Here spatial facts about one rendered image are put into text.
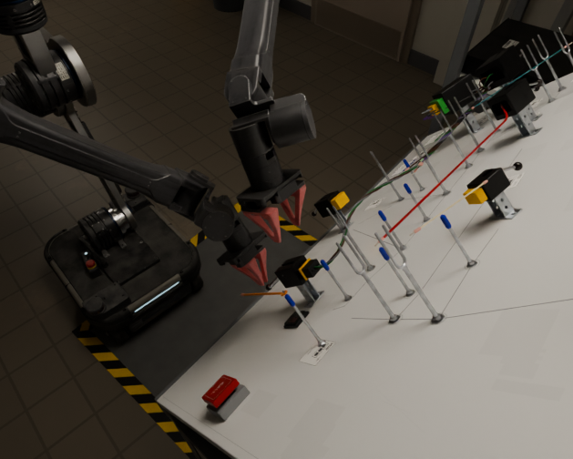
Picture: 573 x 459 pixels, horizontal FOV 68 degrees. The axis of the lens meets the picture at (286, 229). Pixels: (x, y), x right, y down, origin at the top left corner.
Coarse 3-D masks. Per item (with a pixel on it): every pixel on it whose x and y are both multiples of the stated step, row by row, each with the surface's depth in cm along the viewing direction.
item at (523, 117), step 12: (516, 84) 85; (528, 84) 85; (540, 84) 90; (504, 96) 84; (516, 96) 84; (528, 96) 85; (492, 108) 88; (516, 108) 84; (516, 120) 88; (528, 120) 87; (528, 132) 87
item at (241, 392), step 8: (240, 384) 67; (240, 392) 65; (248, 392) 66; (232, 400) 64; (240, 400) 65; (208, 408) 67; (216, 408) 65; (224, 408) 63; (232, 408) 64; (224, 416) 63
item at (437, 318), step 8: (376, 232) 50; (392, 240) 51; (384, 248) 50; (392, 256) 50; (408, 272) 51; (416, 288) 52; (424, 296) 52; (432, 312) 52; (432, 320) 53; (440, 320) 52
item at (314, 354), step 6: (330, 342) 64; (312, 348) 66; (318, 348) 65; (324, 348) 64; (330, 348) 63; (306, 354) 65; (312, 354) 64; (318, 354) 63; (324, 354) 62; (300, 360) 65; (306, 360) 64; (312, 360) 63; (318, 360) 62
